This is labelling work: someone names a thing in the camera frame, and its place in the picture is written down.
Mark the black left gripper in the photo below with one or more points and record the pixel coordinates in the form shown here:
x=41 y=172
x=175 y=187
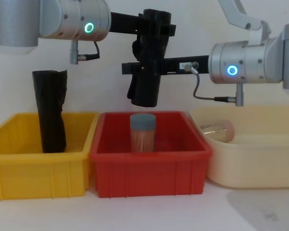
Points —
x=124 y=22

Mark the red plastic bin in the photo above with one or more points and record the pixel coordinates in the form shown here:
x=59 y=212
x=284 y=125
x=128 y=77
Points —
x=149 y=173

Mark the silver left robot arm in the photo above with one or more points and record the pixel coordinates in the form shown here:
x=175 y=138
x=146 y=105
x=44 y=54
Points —
x=62 y=21

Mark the cream plastic basin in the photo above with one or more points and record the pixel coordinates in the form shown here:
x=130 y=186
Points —
x=255 y=163

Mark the gold bottle with pink cap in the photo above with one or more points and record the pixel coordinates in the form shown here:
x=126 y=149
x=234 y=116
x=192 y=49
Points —
x=218 y=131

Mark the black plastic bag roll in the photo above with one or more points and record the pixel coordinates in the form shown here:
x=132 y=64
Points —
x=148 y=86
x=51 y=113

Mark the yellow plastic bin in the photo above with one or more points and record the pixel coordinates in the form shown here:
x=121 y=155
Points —
x=38 y=173

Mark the toothpick jar with grey lid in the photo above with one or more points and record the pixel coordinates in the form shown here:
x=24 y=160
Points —
x=143 y=134

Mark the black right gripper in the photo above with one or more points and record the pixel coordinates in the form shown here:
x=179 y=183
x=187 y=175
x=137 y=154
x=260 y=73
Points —
x=173 y=65

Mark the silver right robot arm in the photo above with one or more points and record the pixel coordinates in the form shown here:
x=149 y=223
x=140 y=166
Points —
x=255 y=62

